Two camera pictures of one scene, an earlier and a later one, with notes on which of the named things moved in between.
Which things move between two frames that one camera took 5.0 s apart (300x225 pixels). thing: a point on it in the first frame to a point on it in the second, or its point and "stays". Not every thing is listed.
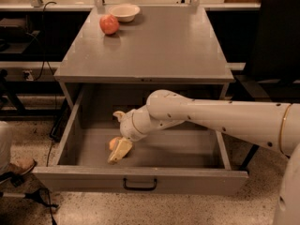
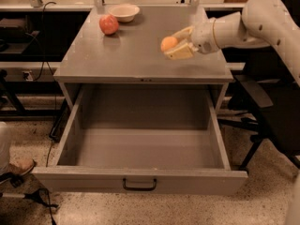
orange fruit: (113, 142) to (168, 43)
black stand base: (42, 195) stays
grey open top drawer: (181, 157) stays
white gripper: (127, 127) to (202, 37)
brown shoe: (22, 164) stays
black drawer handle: (140, 188) stays
